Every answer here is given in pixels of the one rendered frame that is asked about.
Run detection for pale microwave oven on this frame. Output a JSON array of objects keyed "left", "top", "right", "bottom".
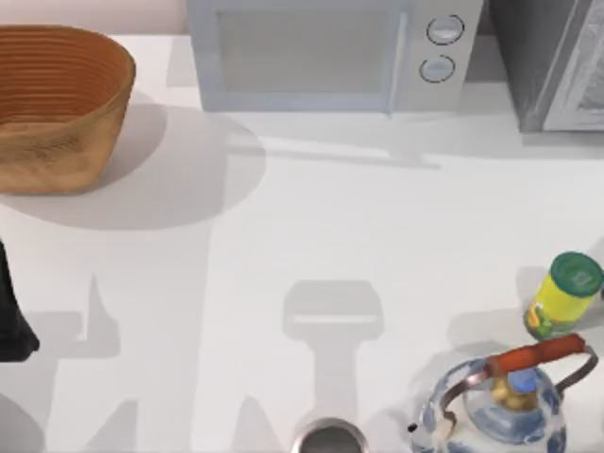
[{"left": 184, "top": 0, "right": 486, "bottom": 119}]

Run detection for round microwave knob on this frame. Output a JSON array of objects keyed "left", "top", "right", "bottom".
[
  {"left": 426, "top": 13, "right": 466, "bottom": 46},
  {"left": 418, "top": 53, "right": 457, "bottom": 85}
]

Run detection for silver metal cup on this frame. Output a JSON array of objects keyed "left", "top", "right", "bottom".
[{"left": 291, "top": 416, "right": 370, "bottom": 453}]

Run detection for blue and white kettle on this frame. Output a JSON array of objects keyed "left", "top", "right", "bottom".
[{"left": 407, "top": 333, "right": 599, "bottom": 453}]

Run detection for brown woven basket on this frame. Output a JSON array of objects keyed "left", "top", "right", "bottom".
[{"left": 0, "top": 25, "right": 138, "bottom": 195}]

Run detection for yellow bottle with green cap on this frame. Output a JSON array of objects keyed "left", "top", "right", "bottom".
[{"left": 522, "top": 251, "right": 604, "bottom": 343}]

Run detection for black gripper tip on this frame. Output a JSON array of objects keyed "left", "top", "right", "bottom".
[{"left": 0, "top": 240, "right": 41, "bottom": 364}]

